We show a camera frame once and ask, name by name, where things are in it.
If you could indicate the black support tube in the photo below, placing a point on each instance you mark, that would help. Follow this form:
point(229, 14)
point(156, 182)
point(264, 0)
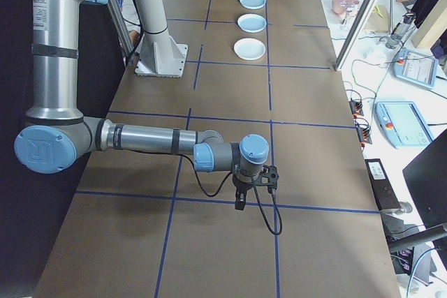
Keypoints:
point(419, 237)

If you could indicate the black box with white label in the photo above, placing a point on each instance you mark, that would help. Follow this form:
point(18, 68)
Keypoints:
point(384, 190)

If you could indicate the beige cardboard wedge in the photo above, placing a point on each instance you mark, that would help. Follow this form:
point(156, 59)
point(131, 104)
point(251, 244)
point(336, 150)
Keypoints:
point(379, 19)

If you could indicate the clear bottle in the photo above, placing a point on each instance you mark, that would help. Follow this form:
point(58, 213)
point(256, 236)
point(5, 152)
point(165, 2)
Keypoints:
point(398, 33)

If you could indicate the pink mannequin head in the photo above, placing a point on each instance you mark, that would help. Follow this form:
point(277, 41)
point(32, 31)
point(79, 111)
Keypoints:
point(340, 3)

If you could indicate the white round plate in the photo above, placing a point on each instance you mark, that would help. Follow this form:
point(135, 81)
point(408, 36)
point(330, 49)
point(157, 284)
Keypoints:
point(249, 49)

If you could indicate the tan cardboard panel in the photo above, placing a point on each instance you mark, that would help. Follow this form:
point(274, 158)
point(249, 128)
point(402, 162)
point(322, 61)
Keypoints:
point(424, 36)

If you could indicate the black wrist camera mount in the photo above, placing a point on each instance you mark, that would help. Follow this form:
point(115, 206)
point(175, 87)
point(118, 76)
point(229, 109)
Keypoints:
point(269, 176)

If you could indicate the black monitor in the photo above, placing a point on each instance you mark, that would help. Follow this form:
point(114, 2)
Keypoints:
point(429, 179)

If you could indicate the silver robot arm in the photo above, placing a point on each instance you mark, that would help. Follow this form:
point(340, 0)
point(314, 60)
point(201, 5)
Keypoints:
point(56, 50)

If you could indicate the clear glass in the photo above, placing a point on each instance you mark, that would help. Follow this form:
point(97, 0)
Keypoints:
point(346, 15)

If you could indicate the aluminium frame bar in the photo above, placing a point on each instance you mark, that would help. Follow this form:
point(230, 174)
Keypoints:
point(120, 29)

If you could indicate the light blue round plate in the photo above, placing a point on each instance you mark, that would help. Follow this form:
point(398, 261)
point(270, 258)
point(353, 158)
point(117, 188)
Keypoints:
point(253, 0)
point(252, 23)

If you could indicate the white pedestal column with base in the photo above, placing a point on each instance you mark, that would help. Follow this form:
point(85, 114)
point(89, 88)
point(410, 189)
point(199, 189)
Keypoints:
point(153, 5)

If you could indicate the black orange connector block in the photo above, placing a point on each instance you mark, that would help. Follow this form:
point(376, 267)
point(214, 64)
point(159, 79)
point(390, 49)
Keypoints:
point(356, 107)
point(364, 135)

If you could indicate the aluminium post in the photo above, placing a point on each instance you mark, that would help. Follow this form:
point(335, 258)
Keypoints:
point(363, 15)

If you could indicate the blue grey teach pendant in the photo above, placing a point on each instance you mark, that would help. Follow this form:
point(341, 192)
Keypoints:
point(415, 67)
point(401, 123)

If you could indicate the black frame cover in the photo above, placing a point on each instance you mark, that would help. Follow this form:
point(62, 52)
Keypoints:
point(14, 242)

